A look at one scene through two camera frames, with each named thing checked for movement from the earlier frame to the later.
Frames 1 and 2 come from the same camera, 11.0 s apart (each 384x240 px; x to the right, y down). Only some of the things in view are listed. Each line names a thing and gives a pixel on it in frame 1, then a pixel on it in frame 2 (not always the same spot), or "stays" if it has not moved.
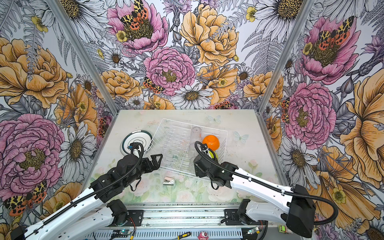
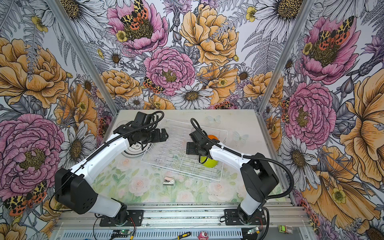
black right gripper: x=198 y=172 to x=190 y=148
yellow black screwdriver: x=180 y=236 stays
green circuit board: x=120 y=233 stays
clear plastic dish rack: x=176 y=142 stays
